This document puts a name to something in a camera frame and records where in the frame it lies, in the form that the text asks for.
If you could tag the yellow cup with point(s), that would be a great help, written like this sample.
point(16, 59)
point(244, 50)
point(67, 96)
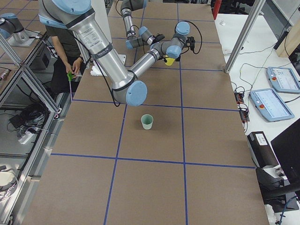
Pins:
point(169, 61)

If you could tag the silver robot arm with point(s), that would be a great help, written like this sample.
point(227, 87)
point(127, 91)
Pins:
point(79, 17)
point(136, 37)

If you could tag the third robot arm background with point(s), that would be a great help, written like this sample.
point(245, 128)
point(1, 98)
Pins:
point(12, 30)

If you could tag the green cup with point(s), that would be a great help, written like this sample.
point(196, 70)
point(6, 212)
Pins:
point(147, 121)

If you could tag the seated person dark shirt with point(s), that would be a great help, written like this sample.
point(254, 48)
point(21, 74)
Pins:
point(69, 60)

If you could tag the black box on desk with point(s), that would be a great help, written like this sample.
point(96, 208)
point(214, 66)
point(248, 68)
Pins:
point(261, 152)

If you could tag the near teach pendant tablet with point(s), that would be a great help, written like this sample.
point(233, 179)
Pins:
point(270, 105)

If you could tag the teach pendant tablet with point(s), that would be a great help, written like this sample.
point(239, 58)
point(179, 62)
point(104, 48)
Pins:
point(270, 105)
point(283, 80)

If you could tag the red cylinder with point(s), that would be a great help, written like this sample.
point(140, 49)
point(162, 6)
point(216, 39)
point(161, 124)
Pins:
point(215, 11)

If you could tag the white power strip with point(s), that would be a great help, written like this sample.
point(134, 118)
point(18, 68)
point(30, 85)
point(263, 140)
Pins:
point(24, 137)

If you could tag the far teach pendant tablet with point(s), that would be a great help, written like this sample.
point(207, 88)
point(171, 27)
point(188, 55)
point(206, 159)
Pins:
point(283, 80)

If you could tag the black computer monitor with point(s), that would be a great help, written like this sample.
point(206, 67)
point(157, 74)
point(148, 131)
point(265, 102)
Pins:
point(287, 150)

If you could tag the green handled tool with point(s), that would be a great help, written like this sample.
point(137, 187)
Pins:
point(70, 76)

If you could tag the electronics board with wires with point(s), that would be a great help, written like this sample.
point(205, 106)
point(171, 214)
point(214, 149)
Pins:
point(239, 94)

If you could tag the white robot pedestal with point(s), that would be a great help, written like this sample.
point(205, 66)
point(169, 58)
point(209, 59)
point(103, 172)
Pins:
point(111, 61)

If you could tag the aluminium frame post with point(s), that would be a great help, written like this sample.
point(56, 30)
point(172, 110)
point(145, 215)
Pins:
point(251, 18)

